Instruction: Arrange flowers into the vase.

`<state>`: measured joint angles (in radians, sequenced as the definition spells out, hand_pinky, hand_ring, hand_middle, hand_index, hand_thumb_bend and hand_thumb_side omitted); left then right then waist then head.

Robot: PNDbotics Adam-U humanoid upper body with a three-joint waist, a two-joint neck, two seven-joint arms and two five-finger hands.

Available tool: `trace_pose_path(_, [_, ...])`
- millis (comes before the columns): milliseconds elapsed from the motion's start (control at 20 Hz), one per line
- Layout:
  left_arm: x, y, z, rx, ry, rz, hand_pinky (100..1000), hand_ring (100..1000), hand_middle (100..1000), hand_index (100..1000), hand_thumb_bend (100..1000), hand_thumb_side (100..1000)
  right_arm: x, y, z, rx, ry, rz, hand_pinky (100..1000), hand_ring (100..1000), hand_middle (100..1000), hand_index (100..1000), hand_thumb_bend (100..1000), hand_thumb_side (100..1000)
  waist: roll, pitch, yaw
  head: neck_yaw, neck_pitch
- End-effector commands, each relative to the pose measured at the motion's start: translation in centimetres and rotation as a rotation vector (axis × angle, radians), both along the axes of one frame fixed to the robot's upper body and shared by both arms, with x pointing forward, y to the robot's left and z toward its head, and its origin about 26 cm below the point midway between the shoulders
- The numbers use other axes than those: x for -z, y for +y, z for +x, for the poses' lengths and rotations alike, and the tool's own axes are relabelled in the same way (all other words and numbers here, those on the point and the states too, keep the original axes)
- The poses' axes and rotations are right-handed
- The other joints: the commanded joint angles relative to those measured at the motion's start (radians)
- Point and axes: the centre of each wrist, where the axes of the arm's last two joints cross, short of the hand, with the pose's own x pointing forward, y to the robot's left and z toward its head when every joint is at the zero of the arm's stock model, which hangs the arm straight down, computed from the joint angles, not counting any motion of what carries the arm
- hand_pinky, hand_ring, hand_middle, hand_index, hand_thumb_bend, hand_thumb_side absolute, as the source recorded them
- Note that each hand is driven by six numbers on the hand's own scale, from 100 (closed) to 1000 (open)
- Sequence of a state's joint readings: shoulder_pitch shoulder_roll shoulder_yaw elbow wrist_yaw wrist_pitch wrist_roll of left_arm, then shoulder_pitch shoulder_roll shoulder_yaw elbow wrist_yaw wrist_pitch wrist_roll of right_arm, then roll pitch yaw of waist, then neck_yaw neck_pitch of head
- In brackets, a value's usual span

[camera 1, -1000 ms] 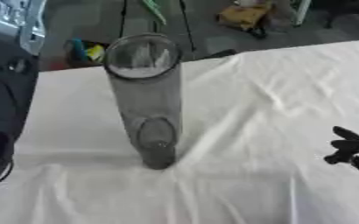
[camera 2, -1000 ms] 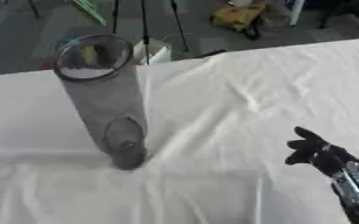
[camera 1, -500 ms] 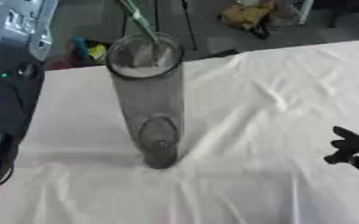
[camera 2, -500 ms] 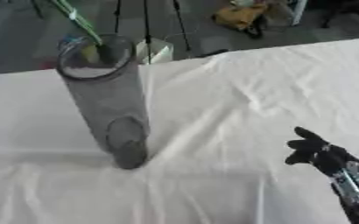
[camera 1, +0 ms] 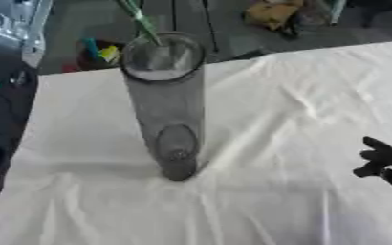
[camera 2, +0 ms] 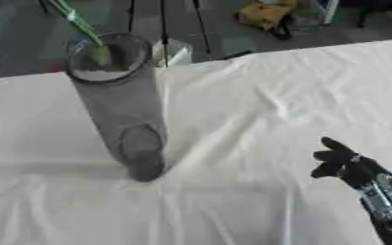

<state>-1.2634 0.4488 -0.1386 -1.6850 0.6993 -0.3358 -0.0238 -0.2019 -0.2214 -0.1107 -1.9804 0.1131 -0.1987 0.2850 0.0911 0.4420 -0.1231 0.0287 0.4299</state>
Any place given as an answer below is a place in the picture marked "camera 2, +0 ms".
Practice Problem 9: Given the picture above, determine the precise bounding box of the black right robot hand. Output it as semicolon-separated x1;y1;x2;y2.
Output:
310;136;392;190

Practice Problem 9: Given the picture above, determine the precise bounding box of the tall grey glass vase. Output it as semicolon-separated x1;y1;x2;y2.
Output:
63;32;169;183

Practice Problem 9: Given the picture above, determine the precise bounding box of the black chair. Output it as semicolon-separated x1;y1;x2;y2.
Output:
339;0;392;29

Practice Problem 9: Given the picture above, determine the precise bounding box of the yellow bag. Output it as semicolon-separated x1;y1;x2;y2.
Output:
236;0;300;41

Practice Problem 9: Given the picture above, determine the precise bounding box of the white box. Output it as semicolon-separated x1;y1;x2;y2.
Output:
150;37;195;68

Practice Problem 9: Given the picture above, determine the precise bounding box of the black tripod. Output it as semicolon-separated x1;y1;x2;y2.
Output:
125;0;213;69

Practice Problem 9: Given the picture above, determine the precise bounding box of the green flower stem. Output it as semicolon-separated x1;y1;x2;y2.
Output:
47;0;113;65

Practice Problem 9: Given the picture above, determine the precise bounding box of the white frame furniture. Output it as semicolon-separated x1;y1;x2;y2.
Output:
313;0;342;26

